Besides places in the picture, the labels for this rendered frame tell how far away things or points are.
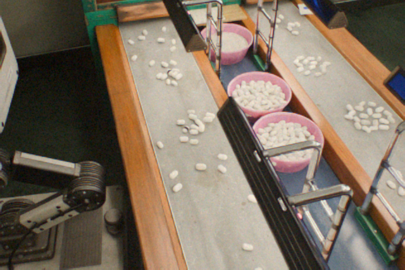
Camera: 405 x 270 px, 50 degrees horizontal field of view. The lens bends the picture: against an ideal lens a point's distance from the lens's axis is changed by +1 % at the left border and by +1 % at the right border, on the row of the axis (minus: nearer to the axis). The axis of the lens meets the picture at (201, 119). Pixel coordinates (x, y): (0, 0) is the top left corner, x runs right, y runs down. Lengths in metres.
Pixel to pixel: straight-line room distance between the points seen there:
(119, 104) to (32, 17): 1.62
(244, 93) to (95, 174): 0.74
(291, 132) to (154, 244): 0.70
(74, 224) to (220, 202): 0.62
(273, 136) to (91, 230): 0.78
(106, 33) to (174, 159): 0.91
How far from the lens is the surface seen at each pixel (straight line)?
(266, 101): 1.82
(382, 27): 4.05
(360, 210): 1.54
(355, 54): 2.15
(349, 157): 1.62
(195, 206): 1.43
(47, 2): 3.23
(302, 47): 2.18
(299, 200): 1.00
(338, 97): 1.91
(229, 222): 1.40
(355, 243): 1.51
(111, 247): 1.69
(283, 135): 1.67
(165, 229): 1.36
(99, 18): 2.31
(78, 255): 1.70
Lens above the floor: 1.90
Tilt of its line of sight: 42 degrees down
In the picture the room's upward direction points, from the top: straight up
